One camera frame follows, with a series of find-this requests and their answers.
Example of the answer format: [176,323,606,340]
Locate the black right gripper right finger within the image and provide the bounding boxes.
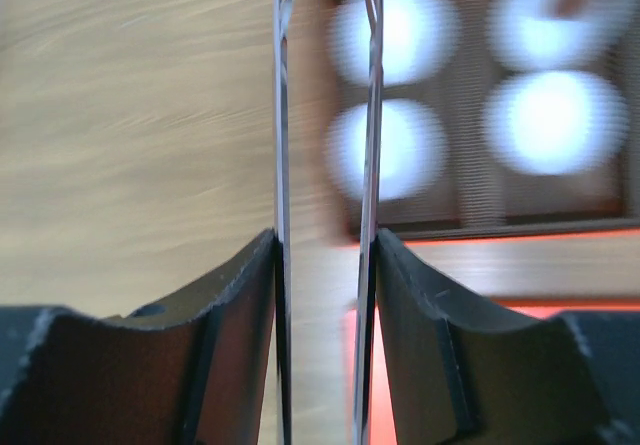
[377,230,639,444]

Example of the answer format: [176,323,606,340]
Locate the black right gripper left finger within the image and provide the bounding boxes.
[1,229,276,444]

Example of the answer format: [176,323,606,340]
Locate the metal tongs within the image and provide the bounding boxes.
[273,0,384,444]

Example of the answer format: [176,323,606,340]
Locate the orange chocolate box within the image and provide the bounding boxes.
[294,0,640,246]

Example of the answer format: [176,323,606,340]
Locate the orange box lid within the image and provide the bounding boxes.
[370,298,639,445]

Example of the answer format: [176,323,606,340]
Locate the brown box insert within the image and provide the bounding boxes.
[319,0,640,229]

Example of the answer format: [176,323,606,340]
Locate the white paper cup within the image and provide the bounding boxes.
[328,0,459,86]
[483,70,629,175]
[487,0,636,71]
[326,99,448,201]

